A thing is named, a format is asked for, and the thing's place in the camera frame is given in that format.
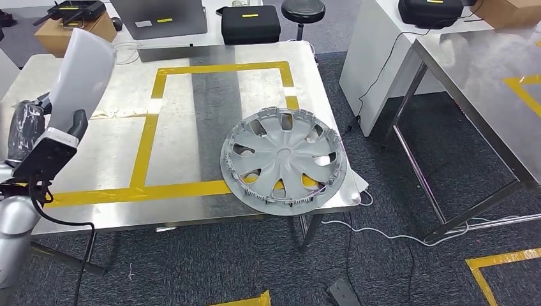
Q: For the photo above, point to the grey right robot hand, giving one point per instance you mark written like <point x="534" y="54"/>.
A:
<point x="344" y="295"/>

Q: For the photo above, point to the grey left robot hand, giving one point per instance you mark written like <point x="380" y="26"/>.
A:
<point x="25" y="131"/>

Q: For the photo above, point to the white curved shell part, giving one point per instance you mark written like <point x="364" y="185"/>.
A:
<point x="80" y="76"/>

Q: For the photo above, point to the grey wheel hub cover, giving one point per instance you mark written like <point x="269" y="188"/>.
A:
<point x="283" y="154"/>

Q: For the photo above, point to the steel workbench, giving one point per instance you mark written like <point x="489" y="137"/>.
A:
<point x="105" y="148"/>

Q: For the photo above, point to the cardboard box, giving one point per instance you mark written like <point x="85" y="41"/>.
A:
<point x="50" y="40"/>
<point x="507" y="12"/>

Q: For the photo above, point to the black device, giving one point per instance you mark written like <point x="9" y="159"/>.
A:
<point x="6" y="19"/>

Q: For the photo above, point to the black remote controller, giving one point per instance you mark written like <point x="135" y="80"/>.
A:
<point x="80" y="8"/>

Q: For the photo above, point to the black mouse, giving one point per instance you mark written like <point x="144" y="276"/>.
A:
<point x="116" y="24"/>

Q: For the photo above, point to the grey laptop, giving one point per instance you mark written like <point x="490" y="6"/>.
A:
<point x="160" y="17"/>

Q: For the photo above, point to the white desk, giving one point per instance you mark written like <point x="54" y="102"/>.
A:
<point x="213" y="29"/>

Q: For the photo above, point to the black carry case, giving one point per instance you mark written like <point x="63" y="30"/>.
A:
<point x="431" y="14"/>
<point x="249" y="27"/>

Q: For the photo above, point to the steel table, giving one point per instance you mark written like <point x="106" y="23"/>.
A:
<point x="477" y="76"/>

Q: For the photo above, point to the black round stool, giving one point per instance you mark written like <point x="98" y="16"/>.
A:
<point x="302" y="9"/>

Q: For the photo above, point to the yellow tape frame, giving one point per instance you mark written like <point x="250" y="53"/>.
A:
<point x="143" y="143"/>

